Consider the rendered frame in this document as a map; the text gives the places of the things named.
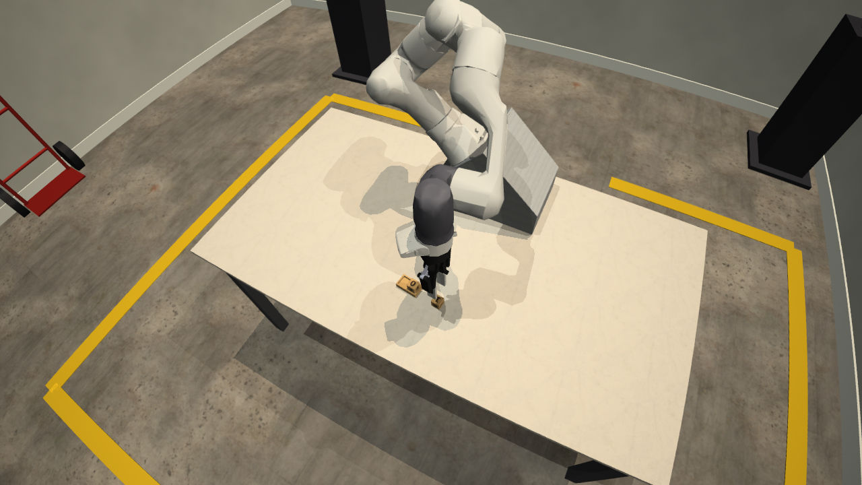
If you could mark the brown rectangular tray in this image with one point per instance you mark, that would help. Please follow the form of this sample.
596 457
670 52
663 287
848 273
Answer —
402 284

